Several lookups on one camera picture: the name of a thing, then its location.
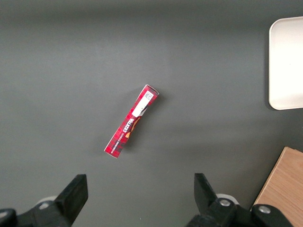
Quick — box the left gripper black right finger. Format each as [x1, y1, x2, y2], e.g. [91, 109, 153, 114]
[187, 173, 294, 227]

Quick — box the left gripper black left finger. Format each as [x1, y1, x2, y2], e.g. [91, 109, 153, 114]
[0, 174, 89, 227]

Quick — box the wooden drawer cabinet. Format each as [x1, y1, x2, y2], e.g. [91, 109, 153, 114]
[250, 146, 303, 227]

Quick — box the red tartan shortbread box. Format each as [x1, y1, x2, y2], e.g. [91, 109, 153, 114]
[104, 84, 160, 159]

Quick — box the cream plastic tray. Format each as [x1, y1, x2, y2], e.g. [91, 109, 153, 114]
[268, 16, 303, 111]

